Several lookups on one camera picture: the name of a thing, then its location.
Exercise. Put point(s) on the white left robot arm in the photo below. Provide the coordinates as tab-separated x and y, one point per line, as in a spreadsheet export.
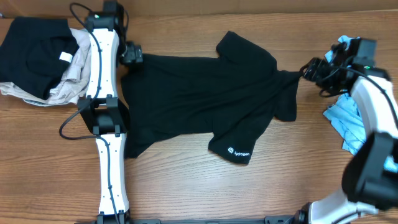
106	116

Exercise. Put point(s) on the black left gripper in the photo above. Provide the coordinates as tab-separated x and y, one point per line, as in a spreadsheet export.
132	56

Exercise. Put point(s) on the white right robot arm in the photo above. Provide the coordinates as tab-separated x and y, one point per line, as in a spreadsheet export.
366	187

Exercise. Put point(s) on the folded beige garment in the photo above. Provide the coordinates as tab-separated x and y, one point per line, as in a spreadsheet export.
74	82

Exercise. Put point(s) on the light blue t-shirt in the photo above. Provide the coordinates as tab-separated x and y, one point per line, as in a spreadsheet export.
348	121

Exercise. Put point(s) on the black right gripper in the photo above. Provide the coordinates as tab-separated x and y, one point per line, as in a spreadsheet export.
314	70

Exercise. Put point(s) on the black t-shirt with logo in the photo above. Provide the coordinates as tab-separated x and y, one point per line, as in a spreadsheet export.
233	96

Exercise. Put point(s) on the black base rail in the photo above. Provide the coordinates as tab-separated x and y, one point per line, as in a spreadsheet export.
284	219

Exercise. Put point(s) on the folded black shirt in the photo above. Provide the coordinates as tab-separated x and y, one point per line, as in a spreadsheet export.
35	53

